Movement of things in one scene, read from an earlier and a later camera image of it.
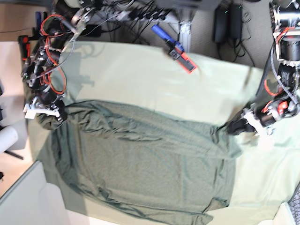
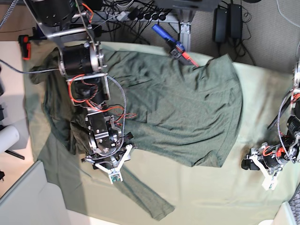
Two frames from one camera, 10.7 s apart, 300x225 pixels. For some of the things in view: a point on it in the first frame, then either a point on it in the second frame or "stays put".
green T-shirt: (116, 166) to (177, 112)
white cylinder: (9, 136) stays put
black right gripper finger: (236, 126) to (247, 164)
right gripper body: (251, 114) to (272, 157)
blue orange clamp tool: (175, 49) stays put
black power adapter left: (221, 19) stays put
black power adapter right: (235, 21) stays put
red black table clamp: (25, 47) stays put
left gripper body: (50, 109) to (110, 161)
